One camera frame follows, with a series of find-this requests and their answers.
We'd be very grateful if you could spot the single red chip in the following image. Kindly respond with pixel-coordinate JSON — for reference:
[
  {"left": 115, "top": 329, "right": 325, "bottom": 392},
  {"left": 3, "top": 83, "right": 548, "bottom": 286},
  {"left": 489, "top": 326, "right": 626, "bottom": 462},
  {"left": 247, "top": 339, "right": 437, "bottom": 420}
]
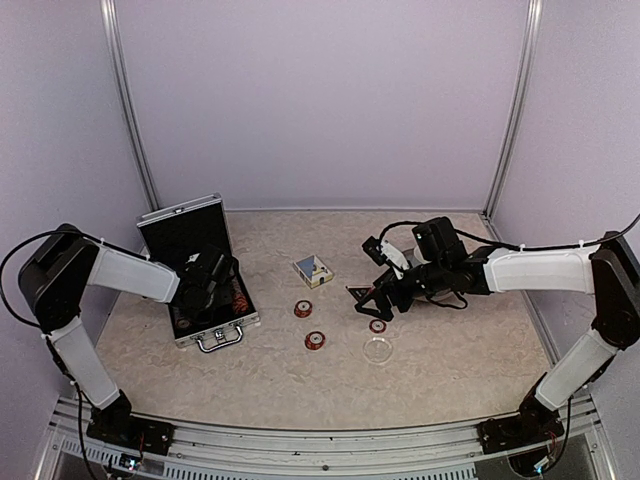
[{"left": 369, "top": 319, "right": 387, "bottom": 334}]

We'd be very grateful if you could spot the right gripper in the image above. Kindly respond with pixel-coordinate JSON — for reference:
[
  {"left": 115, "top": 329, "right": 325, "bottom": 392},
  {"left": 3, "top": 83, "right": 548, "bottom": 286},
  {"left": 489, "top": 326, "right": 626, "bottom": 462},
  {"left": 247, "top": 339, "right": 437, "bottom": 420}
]
[{"left": 355, "top": 257, "right": 449, "bottom": 321}]

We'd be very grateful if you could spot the blue playing card deck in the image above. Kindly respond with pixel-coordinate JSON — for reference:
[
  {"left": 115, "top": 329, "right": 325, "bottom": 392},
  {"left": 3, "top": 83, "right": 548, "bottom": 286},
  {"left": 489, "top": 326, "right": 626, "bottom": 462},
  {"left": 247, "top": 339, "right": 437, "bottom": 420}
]
[{"left": 293, "top": 255, "right": 334, "bottom": 289}]

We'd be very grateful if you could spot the triangular all-in button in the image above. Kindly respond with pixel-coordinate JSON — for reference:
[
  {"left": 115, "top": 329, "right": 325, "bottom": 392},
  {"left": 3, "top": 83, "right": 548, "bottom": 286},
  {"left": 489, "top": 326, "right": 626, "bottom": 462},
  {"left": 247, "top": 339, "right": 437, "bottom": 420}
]
[{"left": 346, "top": 286, "right": 371, "bottom": 302}]

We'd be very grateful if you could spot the right aluminium corner post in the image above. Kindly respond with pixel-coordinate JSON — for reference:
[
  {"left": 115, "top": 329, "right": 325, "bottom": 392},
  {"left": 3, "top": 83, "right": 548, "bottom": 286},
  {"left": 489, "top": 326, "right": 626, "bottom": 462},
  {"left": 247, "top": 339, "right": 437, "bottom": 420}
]
[{"left": 483, "top": 0, "right": 543, "bottom": 221}]

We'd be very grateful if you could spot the chip row left in case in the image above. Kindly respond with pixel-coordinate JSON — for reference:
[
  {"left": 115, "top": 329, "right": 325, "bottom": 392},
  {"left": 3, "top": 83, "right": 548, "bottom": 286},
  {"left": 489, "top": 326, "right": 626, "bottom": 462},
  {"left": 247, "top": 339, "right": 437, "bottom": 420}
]
[{"left": 173, "top": 312, "right": 192, "bottom": 333}]

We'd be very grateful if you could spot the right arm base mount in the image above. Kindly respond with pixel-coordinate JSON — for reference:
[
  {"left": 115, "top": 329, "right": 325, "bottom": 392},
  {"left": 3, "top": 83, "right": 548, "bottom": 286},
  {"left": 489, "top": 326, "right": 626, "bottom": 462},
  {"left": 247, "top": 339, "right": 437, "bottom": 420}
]
[{"left": 476, "top": 412, "right": 565, "bottom": 455}]

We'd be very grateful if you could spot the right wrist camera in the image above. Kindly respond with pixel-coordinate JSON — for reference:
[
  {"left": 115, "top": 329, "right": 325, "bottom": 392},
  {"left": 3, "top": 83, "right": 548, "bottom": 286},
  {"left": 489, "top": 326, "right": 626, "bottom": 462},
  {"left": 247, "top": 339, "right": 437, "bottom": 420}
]
[{"left": 362, "top": 236, "right": 411, "bottom": 279}]

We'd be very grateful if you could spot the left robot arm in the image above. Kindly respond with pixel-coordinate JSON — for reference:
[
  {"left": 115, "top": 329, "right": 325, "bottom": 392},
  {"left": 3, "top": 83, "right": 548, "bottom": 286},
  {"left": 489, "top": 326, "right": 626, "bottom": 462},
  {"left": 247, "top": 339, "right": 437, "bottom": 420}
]
[{"left": 18, "top": 223, "right": 237, "bottom": 445}]

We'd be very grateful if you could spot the aluminium corner post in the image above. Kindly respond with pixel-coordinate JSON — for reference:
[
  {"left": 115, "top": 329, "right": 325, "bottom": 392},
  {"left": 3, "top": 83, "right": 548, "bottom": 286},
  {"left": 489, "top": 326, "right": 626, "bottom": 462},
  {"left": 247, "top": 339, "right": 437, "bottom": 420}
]
[
  {"left": 483, "top": 0, "right": 543, "bottom": 221},
  {"left": 100, "top": 0, "right": 161, "bottom": 211}
]

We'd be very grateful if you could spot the chip row in case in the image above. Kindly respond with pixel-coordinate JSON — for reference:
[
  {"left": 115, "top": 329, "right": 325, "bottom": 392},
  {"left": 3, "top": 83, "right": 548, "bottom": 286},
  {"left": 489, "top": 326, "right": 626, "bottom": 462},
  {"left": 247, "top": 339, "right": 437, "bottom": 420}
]
[
  {"left": 173, "top": 312, "right": 192, "bottom": 333},
  {"left": 230, "top": 278, "right": 250, "bottom": 315}
]

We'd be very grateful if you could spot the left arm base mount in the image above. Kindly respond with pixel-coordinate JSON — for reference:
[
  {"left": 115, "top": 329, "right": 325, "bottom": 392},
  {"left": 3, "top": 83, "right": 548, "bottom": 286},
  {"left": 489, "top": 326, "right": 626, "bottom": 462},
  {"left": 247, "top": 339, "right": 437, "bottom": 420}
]
[{"left": 86, "top": 416, "right": 175, "bottom": 456}]

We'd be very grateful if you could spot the aluminium poker case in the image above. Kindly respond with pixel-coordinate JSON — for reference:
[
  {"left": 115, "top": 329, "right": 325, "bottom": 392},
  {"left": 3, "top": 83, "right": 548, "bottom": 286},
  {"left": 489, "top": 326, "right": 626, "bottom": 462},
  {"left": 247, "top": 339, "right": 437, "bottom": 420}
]
[{"left": 137, "top": 193, "right": 259, "bottom": 354}]

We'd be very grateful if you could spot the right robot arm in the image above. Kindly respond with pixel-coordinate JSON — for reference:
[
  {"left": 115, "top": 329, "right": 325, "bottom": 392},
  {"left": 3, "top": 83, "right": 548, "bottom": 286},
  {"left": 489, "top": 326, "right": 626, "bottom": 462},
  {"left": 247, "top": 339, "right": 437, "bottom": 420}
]
[{"left": 355, "top": 216, "right": 639, "bottom": 444}]

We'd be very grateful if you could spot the chip row right in case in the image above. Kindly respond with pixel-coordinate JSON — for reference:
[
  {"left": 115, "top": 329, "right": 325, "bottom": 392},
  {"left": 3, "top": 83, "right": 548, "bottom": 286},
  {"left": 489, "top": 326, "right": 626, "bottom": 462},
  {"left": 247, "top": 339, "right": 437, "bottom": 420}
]
[{"left": 230, "top": 278, "right": 250, "bottom": 315}]

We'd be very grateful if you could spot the left aluminium corner post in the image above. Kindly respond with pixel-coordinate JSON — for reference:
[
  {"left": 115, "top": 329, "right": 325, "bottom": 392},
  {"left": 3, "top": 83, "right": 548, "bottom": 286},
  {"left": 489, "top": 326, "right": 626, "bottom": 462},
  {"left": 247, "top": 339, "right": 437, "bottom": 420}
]
[{"left": 100, "top": 0, "right": 161, "bottom": 211}]

